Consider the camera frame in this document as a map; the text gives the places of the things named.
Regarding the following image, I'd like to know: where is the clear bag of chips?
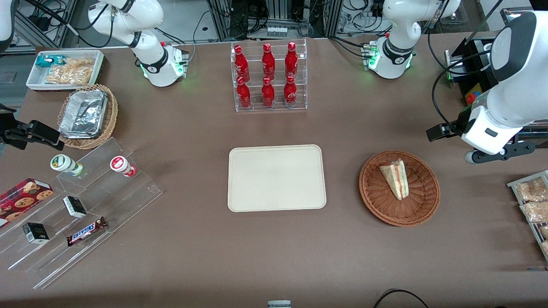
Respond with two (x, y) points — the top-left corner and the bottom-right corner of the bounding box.
(45, 57), (96, 86)

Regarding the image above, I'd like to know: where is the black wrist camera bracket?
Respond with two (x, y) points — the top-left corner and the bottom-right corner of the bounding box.
(473, 142), (536, 165)
(0, 104), (31, 151)

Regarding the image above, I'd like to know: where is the red cookie box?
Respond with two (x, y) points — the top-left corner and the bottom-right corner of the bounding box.
(0, 178), (54, 229)

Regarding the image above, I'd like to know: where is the triangular sandwich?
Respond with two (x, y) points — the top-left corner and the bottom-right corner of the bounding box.
(379, 159), (410, 201)

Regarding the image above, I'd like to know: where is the Snickers chocolate bar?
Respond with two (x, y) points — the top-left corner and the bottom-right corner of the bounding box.
(66, 216), (108, 247)

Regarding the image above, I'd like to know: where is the beige rectangular serving tray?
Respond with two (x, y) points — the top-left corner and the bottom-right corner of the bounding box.
(227, 144), (327, 213)

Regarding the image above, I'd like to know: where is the green snack packet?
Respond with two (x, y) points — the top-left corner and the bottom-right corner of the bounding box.
(35, 55), (66, 68)

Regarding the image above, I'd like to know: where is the aluminium frame with cables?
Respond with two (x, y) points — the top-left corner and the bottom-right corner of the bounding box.
(207, 0), (386, 41)

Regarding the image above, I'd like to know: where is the red cola bottle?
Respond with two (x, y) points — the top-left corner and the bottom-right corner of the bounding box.
(283, 75), (297, 106)
(285, 41), (299, 80)
(234, 45), (250, 83)
(262, 76), (275, 108)
(236, 76), (252, 109)
(262, 43), (276, 81)

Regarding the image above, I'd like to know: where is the clear acrylic bottle rack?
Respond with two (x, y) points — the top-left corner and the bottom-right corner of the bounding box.
(230, 38), (308, 113)

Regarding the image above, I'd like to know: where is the white rectangular snack bin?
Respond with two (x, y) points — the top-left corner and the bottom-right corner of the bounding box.
(26, 50), (105, 92)

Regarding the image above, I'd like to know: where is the small black box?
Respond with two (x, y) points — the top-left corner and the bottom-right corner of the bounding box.
(22, 222), (50, 245)
(63, 195), (87, 219)

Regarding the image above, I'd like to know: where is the red lid yogurt cup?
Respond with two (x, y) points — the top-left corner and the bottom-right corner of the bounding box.
(110, 156), (137, 178)

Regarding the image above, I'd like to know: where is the metal wire rack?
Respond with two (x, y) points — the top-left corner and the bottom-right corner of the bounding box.
(507, 170), (548, 262)

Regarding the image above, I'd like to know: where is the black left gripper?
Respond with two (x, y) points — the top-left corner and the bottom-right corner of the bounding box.
(426, 122), (464, 142)

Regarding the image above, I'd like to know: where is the black hot food warmer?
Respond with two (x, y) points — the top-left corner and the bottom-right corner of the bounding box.
(444, 6), (548, 107)

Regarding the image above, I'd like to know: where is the green lid yogurt cup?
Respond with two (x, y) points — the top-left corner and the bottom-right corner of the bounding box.
(50, 154), (84, 177)

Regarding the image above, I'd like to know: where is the round brown wicker basket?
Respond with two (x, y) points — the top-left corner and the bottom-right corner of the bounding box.
(359, 150), (441, 227)

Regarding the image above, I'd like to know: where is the black right wrist camera bracket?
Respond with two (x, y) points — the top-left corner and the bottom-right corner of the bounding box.
(0, 104), (31, 151)

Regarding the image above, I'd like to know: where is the oval light wicker basket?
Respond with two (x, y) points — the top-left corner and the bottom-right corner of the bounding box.
(57, 84), (119, 150)

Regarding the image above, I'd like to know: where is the black left wrist camera bracket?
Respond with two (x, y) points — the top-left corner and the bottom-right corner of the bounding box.
(473, 142), (536, 165)

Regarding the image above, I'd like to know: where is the black cable loop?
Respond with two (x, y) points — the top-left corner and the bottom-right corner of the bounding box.
(372, 289), (430, 308)

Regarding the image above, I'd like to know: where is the stack of foil trays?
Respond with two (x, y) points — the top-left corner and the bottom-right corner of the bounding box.
(59, 89), (108, 139)

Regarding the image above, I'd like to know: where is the clear acrylic stepped shelf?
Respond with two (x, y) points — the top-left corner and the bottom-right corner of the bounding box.
(56, 137), (164, 234)
(0, 190), (114, 290)

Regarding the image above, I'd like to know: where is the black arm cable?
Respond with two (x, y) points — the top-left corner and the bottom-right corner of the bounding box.
(431, 48), (497, 129)

